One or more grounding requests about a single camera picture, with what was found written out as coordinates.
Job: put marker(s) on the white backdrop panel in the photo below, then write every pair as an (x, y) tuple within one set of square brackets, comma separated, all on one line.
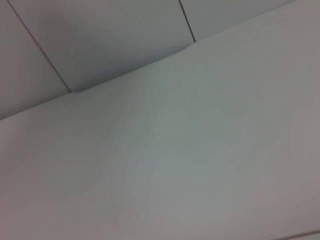
[(225, 15), (22, 70), (105, 40)]

